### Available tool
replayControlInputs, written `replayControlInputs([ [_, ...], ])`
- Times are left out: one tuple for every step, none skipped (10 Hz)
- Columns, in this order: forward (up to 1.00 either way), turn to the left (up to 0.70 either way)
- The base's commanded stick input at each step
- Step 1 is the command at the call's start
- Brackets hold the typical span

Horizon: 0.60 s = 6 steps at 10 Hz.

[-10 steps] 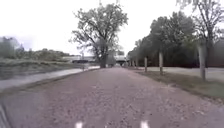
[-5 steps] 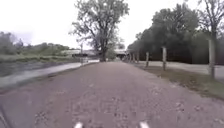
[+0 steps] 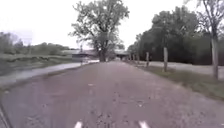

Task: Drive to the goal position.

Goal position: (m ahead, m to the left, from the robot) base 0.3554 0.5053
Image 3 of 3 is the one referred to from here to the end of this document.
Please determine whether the grassy bank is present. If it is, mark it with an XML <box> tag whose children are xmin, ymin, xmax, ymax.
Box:
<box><xmin>0</xmin><ymin>53</ymin><xmax>76</xmax><ymax>64</ymax></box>

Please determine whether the robot's own part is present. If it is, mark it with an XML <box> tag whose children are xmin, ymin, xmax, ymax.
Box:
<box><xmin>73</xmin><ymin>121</ymin><xmax>84</xmax><ymax>128</ymax></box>
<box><xmin>138</xmin><ymin>120</ymin><xmax>150</xmax><ymax>128</ymax></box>

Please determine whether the tall broad tree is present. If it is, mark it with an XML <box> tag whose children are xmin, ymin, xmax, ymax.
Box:
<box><xmin>68</xmin><ymin>0</ymin><xmax>130</xmax><ymax>63</ymax></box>

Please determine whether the grey road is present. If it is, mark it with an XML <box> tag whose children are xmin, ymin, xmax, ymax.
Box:
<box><xmin>139</xmin><ymin>60</ymin><xmax>224</xmax><ymax>79</ymax></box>

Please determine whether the grass verge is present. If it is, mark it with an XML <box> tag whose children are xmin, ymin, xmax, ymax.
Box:
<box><xmin>133</xmin><ymin>61</ymin><xmax>224</xmax><ymax>101</ymax></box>

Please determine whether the pale stone kerb strip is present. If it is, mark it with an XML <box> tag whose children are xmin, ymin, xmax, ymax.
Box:
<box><xmin>0</xmin><ymin>60</ymin><xmax>100</xmax><ymax>87</ymax></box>

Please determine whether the low bridge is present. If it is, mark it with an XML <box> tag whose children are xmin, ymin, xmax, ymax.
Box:
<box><xmin>61</xmin><ymin>49</ymin><xmax>131</xmax><ymax>61</ymax></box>

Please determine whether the reddish asphalt path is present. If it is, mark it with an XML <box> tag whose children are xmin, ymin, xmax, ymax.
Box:
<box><xmin>0</xmin><ymin>60</ymin><xmax>224</xmax><ymax>128</ymax></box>

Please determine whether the row of trees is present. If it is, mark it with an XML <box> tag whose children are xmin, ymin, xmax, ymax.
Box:
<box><xmin>126</xmin><ymin>0</ymin><xmax>224</xmax><ymax>81</ymax></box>

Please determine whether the canal water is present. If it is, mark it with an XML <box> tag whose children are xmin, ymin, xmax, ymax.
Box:
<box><xmin>0</xmin><ymin>59</ymin><xmax>81</xmax><ymax>77</ymax></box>

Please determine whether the wood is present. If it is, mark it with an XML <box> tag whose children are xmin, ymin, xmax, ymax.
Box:
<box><xmin>0</xmin><ymin>31</ymin><xmax>73</xmax><ymax>57</ymax></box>

